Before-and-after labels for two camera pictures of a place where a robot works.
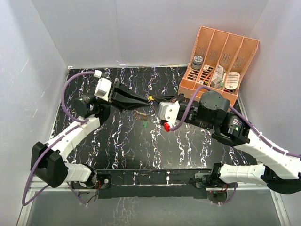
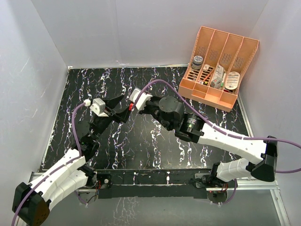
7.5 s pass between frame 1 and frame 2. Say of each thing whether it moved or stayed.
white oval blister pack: stayed
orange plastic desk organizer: stayed
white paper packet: stayed
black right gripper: moved
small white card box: stayed
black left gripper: moved
